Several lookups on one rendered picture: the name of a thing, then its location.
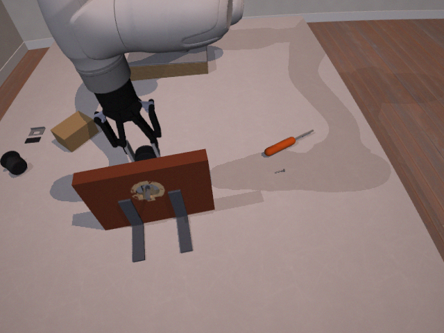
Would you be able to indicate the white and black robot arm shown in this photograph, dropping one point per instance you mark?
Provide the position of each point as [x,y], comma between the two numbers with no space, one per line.
[95,34]

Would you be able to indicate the orange-handled screwdriver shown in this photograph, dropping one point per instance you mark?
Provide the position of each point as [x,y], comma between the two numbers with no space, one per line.
[282,145]

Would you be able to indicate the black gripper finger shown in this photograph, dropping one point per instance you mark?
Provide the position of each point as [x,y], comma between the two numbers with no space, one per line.
[146,129]
[101,121]

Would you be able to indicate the black flat plate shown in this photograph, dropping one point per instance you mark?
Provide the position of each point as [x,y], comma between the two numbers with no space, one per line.
[32,140]

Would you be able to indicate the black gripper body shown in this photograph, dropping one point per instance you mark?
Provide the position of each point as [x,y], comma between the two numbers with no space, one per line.
[123,99]

